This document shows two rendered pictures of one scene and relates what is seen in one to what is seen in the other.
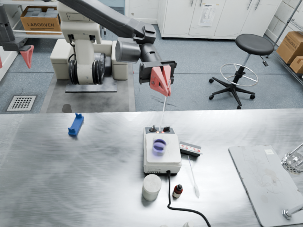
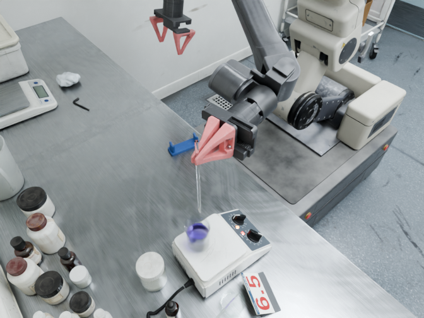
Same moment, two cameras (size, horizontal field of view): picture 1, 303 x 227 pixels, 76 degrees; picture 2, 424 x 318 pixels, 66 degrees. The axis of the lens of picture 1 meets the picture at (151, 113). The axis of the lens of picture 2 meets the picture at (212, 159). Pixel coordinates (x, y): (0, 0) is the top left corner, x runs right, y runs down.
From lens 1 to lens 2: 0.42 m
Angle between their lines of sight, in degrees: 40
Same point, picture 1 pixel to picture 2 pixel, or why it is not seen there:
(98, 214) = (98, 241)
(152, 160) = (179, 244)
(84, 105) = (262, 143)
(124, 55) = (214, 84)
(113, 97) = (308, 160)
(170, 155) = (204, 261)
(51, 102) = not seen: hidden behind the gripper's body
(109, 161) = (164, 209)
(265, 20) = not seen: outside the picture
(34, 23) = not seen: hidden behind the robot
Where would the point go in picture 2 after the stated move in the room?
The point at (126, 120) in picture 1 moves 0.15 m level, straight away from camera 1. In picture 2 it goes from (236, 185) to (273, 159)
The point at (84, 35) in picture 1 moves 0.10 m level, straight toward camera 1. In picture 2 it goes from (314, 50) to (301, 61)
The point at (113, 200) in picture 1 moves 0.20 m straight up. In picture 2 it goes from (120, 245) to (100, 198)
